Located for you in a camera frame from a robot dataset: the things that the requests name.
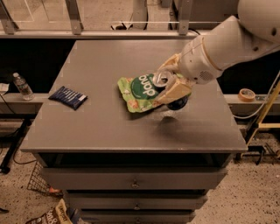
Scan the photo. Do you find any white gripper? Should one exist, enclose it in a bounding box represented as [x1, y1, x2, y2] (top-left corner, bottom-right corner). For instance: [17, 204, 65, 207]
[155, 36, 222, 104]

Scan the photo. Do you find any blue pepsi can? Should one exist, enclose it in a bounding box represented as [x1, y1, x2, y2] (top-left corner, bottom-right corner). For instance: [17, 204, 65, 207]
[152, 72, 188, 110]

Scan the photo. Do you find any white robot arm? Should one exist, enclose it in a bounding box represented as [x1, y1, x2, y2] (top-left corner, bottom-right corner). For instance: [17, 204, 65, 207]
[153, 0, 280, 104]

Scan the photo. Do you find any green snack bag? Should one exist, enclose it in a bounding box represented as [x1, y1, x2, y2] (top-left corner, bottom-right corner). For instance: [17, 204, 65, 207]
[116, 73, 193, 114]

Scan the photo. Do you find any roll of tape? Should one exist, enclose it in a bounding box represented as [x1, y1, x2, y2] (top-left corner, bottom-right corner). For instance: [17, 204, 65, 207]
[238, 88, 256, 102]

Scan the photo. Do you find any grey drawer cabinet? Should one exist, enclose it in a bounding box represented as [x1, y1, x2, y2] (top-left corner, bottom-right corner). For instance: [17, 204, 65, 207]
[20, 38, 249, 224]

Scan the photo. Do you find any dark blue snack packet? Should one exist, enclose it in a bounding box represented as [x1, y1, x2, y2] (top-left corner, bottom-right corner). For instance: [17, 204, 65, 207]
[48, 86, 88, 110]

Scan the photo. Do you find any clear plastic water bottle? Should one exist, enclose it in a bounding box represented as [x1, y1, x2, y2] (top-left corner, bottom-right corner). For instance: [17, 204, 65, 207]
[12, 73, 34, 101]

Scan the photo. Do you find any bottom grey drawer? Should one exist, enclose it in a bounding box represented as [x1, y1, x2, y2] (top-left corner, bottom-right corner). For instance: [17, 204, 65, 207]
[80, 210, 195, 224]

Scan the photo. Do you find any grey drawer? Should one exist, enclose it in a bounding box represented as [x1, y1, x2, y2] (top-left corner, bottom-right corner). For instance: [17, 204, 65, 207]
[41, 167, 227, 190]
[64, 190, 207, 210]
[80, 210, 195, 224]

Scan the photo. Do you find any top grey drawer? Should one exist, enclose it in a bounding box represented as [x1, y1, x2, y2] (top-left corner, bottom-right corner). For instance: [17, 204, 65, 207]
[41, 167, 227, 190]

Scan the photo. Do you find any middle grey drawer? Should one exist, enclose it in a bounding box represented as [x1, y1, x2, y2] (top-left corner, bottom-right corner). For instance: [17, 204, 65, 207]
[64, 190, 207, 210]

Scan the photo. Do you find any white paper sheet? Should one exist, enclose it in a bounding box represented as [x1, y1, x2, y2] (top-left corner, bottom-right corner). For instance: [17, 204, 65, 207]
[0, 83, 10, 95]

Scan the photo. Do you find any brown snack bag on floor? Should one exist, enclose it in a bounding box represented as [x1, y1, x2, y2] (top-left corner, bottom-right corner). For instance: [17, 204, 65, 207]
[25, 199, 73, 224]

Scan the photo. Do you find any yellow stand frame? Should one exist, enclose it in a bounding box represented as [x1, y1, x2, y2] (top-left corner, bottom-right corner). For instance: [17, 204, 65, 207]
[245, 82, 280, 146]

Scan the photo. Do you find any wire mesh basket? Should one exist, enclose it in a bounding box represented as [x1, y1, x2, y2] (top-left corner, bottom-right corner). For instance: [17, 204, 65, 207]
[27, 162, 63, 197]

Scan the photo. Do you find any metal railing frame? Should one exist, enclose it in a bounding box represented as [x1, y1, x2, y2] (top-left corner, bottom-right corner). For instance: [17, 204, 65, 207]
[0, 0, 222, 40]

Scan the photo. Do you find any black cable on floor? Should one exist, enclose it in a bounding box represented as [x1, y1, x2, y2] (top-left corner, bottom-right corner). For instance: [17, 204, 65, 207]
[0, 93, 38, 175]

